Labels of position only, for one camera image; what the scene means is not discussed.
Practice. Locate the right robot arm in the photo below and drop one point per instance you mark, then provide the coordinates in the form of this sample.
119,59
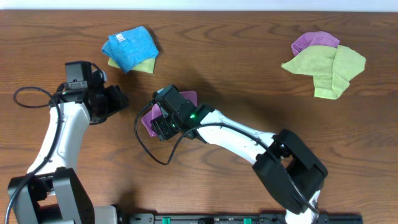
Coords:
288,169

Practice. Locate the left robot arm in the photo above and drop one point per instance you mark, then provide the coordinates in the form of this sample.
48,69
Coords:
51,191

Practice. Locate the green crumpled cloth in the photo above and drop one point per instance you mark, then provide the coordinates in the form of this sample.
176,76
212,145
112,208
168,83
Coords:
332,68

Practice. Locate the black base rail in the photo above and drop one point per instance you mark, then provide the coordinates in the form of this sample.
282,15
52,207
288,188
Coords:
265,218

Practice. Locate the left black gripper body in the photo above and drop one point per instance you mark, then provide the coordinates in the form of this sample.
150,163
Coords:
115,99

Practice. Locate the purple microfiber cloth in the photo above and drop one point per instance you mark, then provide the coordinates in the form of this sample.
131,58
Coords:
155,112

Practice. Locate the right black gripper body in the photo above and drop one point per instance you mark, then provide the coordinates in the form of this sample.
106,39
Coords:
167,127

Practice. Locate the green folded cloth under blue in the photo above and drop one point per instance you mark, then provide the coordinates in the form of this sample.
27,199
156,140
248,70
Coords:
146,66

